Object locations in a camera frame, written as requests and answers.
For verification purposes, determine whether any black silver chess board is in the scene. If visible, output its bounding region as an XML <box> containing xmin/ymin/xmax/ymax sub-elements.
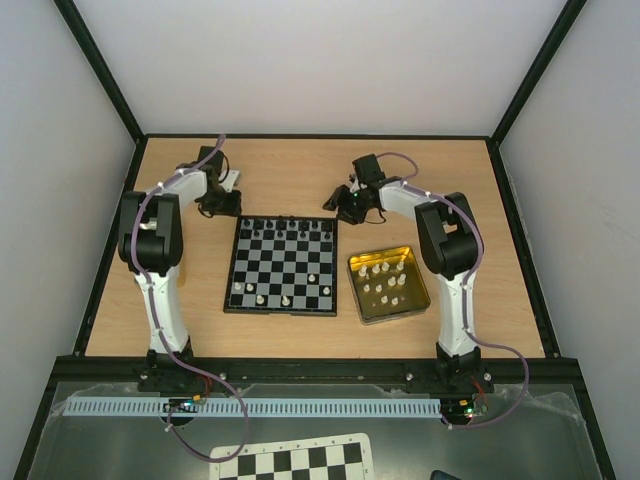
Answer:
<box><xmin>223</xmin><ymin>215</ymin><xmax>338</xmax><ymax>317</ymax></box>

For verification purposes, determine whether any gold tin with pieces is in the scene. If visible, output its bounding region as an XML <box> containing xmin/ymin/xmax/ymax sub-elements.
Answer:
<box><xmin>347</xmin><ymin>246</ymin><xmax>431</xmax><ymax>325</ymax></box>

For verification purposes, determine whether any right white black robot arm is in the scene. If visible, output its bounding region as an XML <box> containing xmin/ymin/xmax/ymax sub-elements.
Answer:
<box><xmin>323</xmin><ymin>154</ymin><xmax>484</xmax><ymax>392</ymax></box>

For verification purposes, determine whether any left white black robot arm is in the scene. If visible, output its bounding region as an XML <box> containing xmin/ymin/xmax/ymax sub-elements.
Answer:
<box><xmin>118</xmin><ymin>144</ymin><xmax>242</xmax><ymax>391</ymax></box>

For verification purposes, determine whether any printed checkerboard sheet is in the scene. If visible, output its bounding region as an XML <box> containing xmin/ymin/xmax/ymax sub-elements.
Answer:
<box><xmin>209</xmin><ymin>433</ymin><xmax>375</xmax><ymax>480</ymax></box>

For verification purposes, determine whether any black phone corner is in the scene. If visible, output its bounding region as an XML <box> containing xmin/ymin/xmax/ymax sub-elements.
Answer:
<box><xmin>430</xmin><ymin>470</ymin><xmax>460</xmax><ymax>480</ymax></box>

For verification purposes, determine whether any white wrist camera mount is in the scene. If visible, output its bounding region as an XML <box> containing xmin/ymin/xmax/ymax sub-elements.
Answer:
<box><xmin>219</xmin><ymin>170</ymin><xmax>240</xmax><ymax>192</ymax></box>

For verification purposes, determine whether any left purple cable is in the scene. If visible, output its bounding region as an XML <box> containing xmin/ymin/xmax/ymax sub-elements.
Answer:
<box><xmin>130</xmin><ymin>132</ymin><xmax>251</xmax><ymax>461</ymax></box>

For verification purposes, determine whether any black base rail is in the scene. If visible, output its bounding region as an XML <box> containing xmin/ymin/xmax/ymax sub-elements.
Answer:
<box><xmin>137</xmin><ymin>362</ymin><xmax>496</xmax><ymax>394</ymax></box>

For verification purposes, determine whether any white slotted cable duct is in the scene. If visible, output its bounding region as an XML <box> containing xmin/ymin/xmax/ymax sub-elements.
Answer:
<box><xmin>63</xmin><ymin>397</ymin><xmax>441</xmax><ymax>419</ymax></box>

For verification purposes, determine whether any black aluminium frame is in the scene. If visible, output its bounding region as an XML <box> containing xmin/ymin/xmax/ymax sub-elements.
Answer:
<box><xmin>9</xmin><ymin>0</ymin><xmax>616</xmax><ymax>480</ymax></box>

